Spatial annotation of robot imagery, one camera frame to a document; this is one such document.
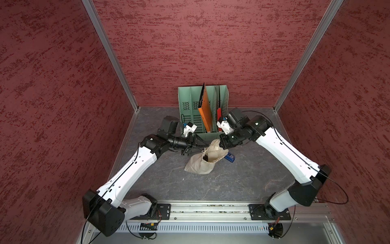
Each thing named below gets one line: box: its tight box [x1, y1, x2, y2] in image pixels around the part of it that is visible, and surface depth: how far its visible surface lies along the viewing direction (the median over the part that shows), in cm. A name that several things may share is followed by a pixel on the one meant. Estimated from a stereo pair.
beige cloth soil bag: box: [183, 138, 230, 175], surface depth 78 cm
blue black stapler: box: [223, 152, 236, 163], surface depth 92 cm
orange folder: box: [198, 82, 213, 133], surface depth 87 cm
